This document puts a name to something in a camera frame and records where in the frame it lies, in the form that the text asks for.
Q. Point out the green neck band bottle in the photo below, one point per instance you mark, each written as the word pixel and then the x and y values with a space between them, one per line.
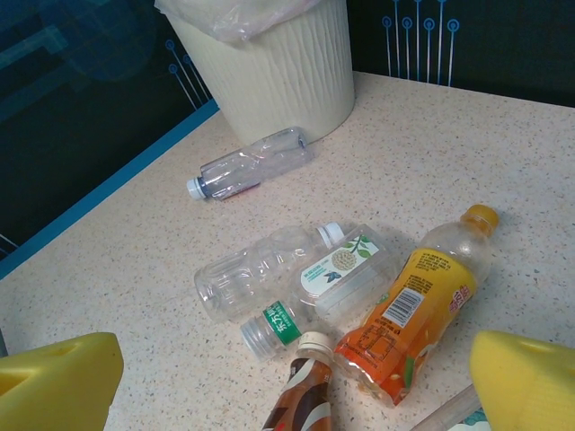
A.
pixel 341 278

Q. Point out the clear plastic bin liner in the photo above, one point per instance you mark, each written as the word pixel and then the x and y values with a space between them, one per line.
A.
pixel 233 22

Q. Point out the brown label drink bottle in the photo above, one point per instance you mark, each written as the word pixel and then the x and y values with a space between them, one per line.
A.
pixel 301 395

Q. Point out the crushed clear bottle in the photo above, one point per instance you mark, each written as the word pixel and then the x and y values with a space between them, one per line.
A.
pixel 251 166

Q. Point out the cream plastic waste bin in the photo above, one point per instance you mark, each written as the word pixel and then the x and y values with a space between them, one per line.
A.
pixel 278 81

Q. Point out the clear bottle white cap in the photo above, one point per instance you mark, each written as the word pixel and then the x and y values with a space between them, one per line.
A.
pixel 233 283

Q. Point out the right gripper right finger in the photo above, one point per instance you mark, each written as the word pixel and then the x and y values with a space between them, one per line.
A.
pixel 530 386

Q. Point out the yellow label juice bottle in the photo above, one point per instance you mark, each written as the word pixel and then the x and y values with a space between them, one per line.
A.
pixel 427 296

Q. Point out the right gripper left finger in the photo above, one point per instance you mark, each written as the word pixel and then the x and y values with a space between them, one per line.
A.
pixel 54 386

